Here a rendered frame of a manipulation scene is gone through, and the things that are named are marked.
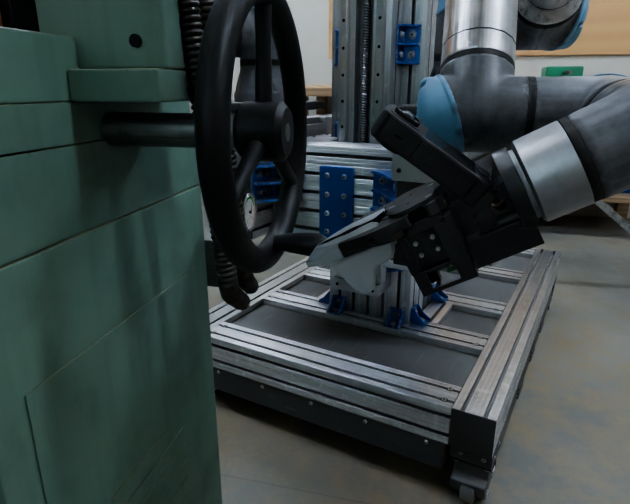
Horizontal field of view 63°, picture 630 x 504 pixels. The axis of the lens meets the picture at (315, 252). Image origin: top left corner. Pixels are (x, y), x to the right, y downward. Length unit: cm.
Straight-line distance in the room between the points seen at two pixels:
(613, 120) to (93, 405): 56
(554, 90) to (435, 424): 79
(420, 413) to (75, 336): 78
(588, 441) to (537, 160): 117
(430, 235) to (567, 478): 102
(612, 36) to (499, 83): 341
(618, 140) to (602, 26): 349
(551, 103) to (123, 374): 55
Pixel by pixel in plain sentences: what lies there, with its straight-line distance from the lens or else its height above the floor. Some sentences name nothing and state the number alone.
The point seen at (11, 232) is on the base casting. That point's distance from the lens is 51.
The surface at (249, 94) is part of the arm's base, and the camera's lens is 130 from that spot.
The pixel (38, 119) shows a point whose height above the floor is 83.
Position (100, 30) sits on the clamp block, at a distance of 57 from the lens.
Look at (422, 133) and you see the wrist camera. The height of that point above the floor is 82.
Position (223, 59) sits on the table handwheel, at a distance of 42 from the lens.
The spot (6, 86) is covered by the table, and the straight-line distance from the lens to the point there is 51.
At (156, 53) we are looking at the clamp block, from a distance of 54.
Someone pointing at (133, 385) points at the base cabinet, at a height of 50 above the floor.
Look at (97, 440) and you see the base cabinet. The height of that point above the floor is 48.
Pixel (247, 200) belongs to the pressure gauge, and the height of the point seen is 68.
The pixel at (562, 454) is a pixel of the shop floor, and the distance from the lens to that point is 148.
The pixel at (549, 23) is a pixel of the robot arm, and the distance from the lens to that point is 108.
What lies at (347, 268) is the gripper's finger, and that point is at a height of 69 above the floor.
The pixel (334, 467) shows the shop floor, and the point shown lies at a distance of 131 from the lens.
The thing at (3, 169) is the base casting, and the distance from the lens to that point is 50.
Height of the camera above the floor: 85
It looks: 18 degrees down
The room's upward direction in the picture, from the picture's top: straight up
